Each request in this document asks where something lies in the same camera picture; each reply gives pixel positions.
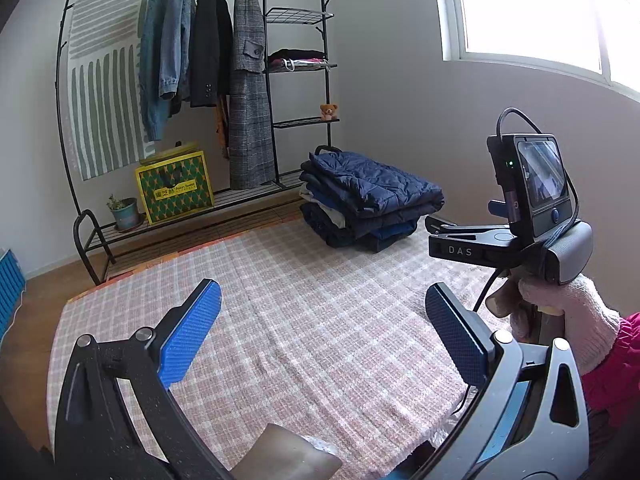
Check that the teal jacket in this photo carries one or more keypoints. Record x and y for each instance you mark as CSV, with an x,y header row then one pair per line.
x,y
150,60

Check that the person's right hand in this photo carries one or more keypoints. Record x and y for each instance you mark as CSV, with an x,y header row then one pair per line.
x,y
575,320

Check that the black metal clothes rack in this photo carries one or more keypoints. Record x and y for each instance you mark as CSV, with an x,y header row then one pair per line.
x,y
80,247

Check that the pile of folded clothes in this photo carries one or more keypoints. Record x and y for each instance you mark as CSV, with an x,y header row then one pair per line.
x,y
345,232

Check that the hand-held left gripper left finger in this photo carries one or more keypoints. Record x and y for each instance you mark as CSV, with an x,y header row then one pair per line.
x,y
190,330

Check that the green yellow patterned box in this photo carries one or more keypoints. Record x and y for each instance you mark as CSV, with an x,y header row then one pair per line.
x,y
175,190

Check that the small brown teddy bear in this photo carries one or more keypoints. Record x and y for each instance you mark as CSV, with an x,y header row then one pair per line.
x,y
329,111

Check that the orange patterned scarf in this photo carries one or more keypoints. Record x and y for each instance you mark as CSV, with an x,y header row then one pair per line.
x,y
221,125

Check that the small potted plant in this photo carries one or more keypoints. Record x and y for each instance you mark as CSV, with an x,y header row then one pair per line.
x,y
125,215

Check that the pink white plaid blanket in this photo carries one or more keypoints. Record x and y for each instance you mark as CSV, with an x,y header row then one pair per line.
x,y
310,335

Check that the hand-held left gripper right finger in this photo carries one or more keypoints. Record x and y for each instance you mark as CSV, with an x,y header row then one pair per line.
x,y
455,335

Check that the blue denim jacket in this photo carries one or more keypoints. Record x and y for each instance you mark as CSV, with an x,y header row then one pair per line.
x,y
177,35

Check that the grey striped wall hanging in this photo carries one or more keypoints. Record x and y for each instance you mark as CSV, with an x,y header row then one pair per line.
x,y
100,110

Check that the folded clothes on rack shelf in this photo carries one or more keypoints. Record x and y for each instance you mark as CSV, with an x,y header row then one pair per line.
x,y
295,56

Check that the window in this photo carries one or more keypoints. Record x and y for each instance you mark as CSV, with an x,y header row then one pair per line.
x,y
525,5

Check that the navy puffer jacket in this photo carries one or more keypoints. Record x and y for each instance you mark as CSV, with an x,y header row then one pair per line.
x,y
375,180

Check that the black jacket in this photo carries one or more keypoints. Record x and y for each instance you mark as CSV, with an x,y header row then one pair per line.
x,y
210,45

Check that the blue ribbed panel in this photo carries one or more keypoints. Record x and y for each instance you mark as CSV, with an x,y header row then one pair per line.
x,y
10,290

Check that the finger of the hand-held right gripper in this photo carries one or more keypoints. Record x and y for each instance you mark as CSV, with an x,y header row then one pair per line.
x,y
450,227

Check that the grey plaid long coat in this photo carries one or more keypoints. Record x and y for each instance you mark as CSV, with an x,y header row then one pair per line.
x,y
250,125

